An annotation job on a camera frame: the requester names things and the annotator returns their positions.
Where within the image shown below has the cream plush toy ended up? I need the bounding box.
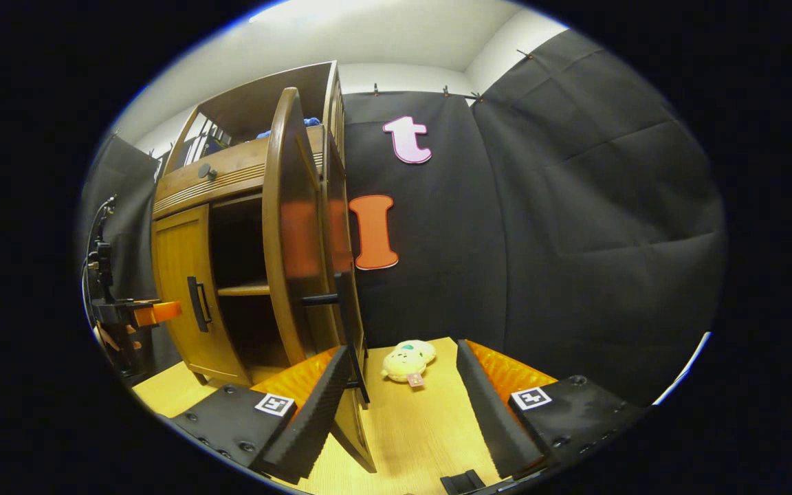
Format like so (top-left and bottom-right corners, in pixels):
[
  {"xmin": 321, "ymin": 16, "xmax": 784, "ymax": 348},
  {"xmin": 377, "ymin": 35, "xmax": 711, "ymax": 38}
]
[{"xmin": 380, "ymin": 340, "xmax": 437, "ymax": 389}]

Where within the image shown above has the blue folded towel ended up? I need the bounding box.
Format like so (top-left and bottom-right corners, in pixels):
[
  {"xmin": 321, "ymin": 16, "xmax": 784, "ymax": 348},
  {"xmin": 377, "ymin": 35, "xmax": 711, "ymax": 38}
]
[{"xmin": 256, "ymin": 117, "xmax": 321, "ymax": 140}]

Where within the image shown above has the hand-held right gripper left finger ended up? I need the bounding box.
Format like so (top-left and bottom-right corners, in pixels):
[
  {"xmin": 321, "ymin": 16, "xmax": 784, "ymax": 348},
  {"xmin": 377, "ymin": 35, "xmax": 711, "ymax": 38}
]
[{"xmin": 170, "ymin": 346, "xmax": 355, "ymax": 482}]

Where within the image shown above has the black backdrop cloth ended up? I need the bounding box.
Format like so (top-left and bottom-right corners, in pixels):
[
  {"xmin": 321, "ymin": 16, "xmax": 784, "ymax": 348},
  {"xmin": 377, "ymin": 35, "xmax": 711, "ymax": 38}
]
[{"xmin": 80, "ymin": 27, "xmax": 727, "ymax": 406}]

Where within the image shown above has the black door handle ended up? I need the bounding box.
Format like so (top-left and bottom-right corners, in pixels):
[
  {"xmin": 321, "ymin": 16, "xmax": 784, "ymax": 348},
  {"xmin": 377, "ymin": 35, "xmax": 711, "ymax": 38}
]
[
  {"xmin": 186, "ymin": 276, "xmax": 212, "ymax": 333},
  {"xmin": 300, "ymin": 272, "xmax": 371, "ymax": 406}
]

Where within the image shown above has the wooden shoe cabinet door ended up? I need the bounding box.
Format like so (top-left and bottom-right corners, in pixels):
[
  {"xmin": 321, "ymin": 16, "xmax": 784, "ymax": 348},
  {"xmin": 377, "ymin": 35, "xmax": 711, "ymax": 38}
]
[
  {"xmin": 262, "ymin": 87, "xmax": 377, "ymax": 474},
  {"xmin": 152, "ymin": 204, "xmax": 252, "ymax": 386}
]

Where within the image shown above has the wooden inner cabinet shelf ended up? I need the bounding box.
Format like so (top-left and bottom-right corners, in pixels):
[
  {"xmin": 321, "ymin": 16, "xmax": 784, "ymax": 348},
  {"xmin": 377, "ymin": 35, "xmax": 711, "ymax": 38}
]
[{"xmin": 217, "ymin": 282, "xmax": 272, "ymax": 298}]

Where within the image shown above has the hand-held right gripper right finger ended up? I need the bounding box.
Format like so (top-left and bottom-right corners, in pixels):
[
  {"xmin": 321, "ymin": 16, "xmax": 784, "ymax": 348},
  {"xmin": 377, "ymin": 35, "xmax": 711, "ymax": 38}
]
[{"xmin": 456, "ymin": 339, "xmax": 648, "ymax": 481}]

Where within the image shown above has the wooden double-door shoe cabinet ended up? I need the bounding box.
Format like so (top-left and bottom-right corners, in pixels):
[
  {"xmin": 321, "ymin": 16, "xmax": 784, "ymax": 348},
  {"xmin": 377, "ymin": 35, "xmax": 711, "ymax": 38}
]
[{"xmin": 152, "ymin": 60, "xmax": 377, "ymax": 474}]

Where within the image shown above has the large ceiling light panel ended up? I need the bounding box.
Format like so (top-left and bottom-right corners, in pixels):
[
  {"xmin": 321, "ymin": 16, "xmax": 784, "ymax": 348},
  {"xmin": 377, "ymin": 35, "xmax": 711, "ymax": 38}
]
[{"xmin": 252, "ymin": 0, "xmax": 383, "ymax": 23}]

